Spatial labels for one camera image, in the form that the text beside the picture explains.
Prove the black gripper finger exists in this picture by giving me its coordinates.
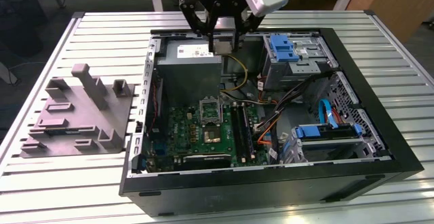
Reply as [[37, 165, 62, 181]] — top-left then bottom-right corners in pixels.
[[178, 0, 220, 55], [232, 5, 266, 51]]

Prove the black graphics card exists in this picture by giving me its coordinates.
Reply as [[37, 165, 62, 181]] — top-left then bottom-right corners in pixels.
[[181, 153, 233, 170]]

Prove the green motherboard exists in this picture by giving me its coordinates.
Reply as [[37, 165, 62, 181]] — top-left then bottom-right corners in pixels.
[[144, 99, 272, 173]]

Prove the wooden cabinet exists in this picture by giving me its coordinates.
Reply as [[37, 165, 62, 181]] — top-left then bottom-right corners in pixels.
[[347, 0, 434, 44]]

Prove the grey power supply unit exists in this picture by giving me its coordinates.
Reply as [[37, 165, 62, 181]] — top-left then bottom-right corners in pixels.
[[154, 40, 224, 108]]

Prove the metal socket cover frame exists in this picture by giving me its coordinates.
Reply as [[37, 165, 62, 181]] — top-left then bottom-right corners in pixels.
[[198, 97, 224, 125]]

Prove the silver metal drive cage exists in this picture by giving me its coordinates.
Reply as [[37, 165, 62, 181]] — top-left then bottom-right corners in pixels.
[[262, 32, 339, 90]]

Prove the hard disk in blue carrier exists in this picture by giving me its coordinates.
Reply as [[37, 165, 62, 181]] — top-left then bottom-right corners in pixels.
[[293, 123, 363, 141]]

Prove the silver disk bay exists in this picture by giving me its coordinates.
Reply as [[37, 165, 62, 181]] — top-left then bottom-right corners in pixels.
[[296, 136, 379, 163]]

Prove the silver square CPU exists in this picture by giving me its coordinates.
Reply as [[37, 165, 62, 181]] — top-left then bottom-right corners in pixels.
[[212, 40, 234, 55]]

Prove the yellow wire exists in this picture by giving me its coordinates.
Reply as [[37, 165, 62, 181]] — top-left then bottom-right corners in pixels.
[[220, 53, 248, 92]]

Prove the black open PC case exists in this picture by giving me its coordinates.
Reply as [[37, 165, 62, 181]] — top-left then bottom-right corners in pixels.
[[117, 27, 424, 217]]

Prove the blue plastic drive latch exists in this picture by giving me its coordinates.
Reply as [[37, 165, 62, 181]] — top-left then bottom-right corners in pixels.
[[269, 35, 297, 62]]

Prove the black RAM slot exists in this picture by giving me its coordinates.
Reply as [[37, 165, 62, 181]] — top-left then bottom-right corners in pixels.
[[238, 101, 257, 161], [229, 101, 245, 163]]

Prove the black wire bundle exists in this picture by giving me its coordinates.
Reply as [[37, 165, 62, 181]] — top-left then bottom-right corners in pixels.
[[253, 71, 336, 133]]

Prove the green RAM stick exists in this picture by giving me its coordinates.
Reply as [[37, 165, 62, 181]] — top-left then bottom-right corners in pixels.
[[42, 129, 81, 136]]

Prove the orange wire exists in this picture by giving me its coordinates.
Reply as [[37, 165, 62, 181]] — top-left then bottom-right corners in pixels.
[[256, 129, 276, 147]]

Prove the red data wire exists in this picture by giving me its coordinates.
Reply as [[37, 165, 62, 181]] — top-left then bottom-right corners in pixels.
[[329, 106, 347, 125]]

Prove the blue flat data wire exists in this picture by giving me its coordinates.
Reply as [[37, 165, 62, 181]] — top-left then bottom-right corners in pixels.
[[317, 98, 339, 130]]

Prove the thin red wire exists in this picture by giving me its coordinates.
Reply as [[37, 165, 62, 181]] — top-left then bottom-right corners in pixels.
[[148, 80, 160, 136]]

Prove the grey plastic parts rack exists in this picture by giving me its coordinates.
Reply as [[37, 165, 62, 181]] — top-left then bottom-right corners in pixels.
[[18, 63, 141, 158]]

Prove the CPU socket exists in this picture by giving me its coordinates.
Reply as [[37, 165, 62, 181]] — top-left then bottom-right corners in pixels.
[[201, 125, 224, 145]]

